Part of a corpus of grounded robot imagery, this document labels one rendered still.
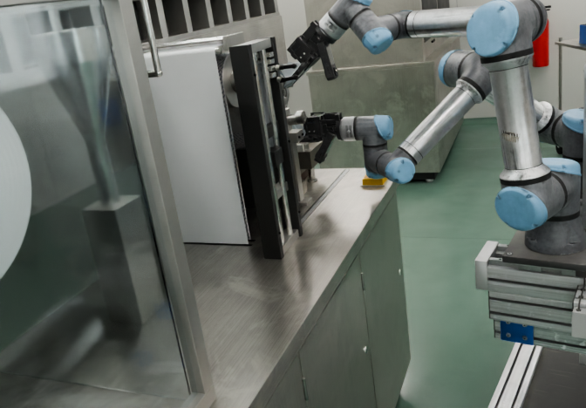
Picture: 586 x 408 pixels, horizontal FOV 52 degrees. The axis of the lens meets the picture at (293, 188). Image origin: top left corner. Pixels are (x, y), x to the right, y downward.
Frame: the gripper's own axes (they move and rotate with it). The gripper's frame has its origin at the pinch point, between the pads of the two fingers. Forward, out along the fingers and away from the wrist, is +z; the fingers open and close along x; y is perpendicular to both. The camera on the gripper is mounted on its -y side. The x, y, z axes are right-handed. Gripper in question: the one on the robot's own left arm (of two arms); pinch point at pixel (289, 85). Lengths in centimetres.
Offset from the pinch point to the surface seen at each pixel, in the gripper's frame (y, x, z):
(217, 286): -28, 59, 25
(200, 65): 15.1, 35.6, -1.5
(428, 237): -102, -169, 77
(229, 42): 13.9, 31.8, -10.1
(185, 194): -3.6, 35.7, 30.1
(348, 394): -73, 43, 32
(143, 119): -2, 99, -23
